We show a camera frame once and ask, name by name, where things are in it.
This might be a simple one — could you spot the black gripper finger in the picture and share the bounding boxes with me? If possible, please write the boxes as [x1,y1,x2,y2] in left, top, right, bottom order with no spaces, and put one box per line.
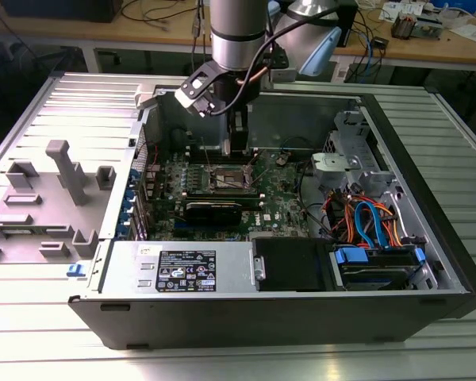
[229,125,250,155]

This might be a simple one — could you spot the square CPU chip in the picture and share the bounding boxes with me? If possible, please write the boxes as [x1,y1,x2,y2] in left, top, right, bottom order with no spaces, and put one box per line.
[223,138,250,156]

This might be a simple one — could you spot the CPU socket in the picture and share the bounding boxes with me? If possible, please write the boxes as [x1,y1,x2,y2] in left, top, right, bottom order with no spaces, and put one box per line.
[209,163,254,194]

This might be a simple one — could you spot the black RAM slot bank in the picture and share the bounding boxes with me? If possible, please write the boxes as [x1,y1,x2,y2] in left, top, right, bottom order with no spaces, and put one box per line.
[186,145,259,164]

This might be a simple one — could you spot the green motherboard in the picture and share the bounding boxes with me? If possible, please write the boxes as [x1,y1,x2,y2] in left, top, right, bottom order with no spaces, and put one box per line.
[142,148,314,243]

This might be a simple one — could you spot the black graphics card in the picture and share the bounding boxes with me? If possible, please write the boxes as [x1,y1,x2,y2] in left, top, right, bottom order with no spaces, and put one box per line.
[182,200,243,229]

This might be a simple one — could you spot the silver metal drive cage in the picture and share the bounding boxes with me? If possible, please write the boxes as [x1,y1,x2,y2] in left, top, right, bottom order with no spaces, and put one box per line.
[309,109,401,191]

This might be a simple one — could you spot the black upright tower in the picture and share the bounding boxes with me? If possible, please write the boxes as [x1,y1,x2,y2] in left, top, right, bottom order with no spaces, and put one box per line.
[338,0,360,48]

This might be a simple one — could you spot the black power supply label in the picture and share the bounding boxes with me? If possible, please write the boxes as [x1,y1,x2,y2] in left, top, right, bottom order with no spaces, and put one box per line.
[155,248,217,294]

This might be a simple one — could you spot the white printed cards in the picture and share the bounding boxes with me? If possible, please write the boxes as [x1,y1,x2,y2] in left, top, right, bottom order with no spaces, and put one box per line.
[382,1,401,21]

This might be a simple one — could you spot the silver power supply unit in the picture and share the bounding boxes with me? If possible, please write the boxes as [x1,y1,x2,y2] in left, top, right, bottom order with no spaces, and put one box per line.
[98,240,259,295]

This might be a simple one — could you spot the copper finned cooler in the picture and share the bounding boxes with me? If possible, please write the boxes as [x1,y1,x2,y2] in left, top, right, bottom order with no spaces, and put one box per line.
[391,10,420,40]

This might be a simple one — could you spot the black PC case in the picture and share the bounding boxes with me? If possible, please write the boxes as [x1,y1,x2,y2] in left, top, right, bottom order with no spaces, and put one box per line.
[67,81,476,351]

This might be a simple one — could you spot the wooden workbench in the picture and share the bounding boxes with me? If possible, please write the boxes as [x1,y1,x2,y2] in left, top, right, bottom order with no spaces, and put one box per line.
[0,0,476,75]

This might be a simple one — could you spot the hard disk in blue carrier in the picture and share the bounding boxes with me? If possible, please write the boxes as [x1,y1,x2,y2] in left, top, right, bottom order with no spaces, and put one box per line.
[332,245,428,291]

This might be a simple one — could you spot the large black box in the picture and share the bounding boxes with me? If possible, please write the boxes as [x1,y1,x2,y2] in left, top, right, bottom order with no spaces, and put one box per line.
[0,0,124,23]

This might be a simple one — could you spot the grey metal device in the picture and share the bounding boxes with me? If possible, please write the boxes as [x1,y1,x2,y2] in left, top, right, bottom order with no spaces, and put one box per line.
[414,13,445,40]

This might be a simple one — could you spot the grey parts rack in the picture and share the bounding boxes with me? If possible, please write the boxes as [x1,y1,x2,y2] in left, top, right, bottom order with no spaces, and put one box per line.
[0,138,118,263]

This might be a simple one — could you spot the white paper sheets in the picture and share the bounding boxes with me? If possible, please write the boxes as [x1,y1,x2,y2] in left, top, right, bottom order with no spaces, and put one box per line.
[448,22,476,43]

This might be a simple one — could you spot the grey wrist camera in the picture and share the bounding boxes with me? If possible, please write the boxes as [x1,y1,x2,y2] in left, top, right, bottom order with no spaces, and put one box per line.
[261,67,297,84]

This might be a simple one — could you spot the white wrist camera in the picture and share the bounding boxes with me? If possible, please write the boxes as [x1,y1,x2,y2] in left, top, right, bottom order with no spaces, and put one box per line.
[174,69,218,118]

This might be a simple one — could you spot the white corner bracket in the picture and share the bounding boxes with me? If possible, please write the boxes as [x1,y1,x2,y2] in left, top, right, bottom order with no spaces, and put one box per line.
[134,83,162,111]

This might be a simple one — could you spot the blue disk wire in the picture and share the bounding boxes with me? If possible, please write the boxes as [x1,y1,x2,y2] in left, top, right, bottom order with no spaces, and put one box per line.
[355,201,390,249]

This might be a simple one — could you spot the orange disk power wire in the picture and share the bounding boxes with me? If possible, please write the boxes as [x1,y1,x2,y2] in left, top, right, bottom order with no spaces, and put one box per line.
[324,190,404,247]

